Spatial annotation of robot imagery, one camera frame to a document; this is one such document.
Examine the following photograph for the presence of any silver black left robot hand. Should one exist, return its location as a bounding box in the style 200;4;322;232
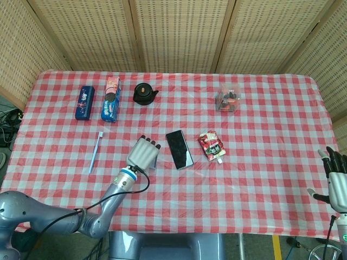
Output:
126;135;163;176

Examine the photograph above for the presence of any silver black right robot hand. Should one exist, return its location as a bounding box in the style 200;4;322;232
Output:
307;146;347;215

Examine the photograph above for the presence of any light blue toothbrush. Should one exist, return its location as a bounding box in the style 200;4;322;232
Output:
88;131;104;174

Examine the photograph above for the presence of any blue and pink cookie pack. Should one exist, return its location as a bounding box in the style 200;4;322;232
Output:
100;76;121;123

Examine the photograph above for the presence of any dark blue long box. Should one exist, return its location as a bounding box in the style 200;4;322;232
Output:
74;86;95;121

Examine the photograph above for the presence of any red white checkered tablecloth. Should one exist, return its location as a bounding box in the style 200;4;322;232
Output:
0;69;339;242

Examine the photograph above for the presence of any clear plastic snack box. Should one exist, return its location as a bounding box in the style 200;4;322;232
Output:
215;83;241;112

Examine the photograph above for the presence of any black smartphone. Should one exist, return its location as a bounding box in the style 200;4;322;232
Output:
165;129;194;171

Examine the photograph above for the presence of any black teapot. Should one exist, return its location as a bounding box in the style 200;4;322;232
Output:
132;82;159;106

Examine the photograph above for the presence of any chrome wheeled stand base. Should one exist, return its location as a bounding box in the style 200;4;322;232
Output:
286;236;343;260

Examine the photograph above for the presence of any red spouted drink pouch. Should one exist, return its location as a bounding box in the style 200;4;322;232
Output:
197;130;226;164

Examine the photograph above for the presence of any grey robot torso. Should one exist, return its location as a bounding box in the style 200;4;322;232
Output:
108;231;226;260

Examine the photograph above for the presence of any metal table leg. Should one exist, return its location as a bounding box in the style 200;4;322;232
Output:
237;234;244;260

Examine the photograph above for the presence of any woven bamboo screen panel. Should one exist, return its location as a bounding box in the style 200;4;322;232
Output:
0;0;70;109
129;0;235;74
284;0;347;148
215;0;333;75
27;0;146;73

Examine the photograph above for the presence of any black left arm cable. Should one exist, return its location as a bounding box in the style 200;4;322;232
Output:
24;165;151;260

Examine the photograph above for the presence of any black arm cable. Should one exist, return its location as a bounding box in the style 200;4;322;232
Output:
323;215;337;260
24;165;151;260

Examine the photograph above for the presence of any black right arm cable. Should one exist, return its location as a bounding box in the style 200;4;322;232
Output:
323;215;337;260

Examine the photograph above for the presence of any black floor cable bundle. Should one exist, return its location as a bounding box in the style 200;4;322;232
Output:
0;108;24;148

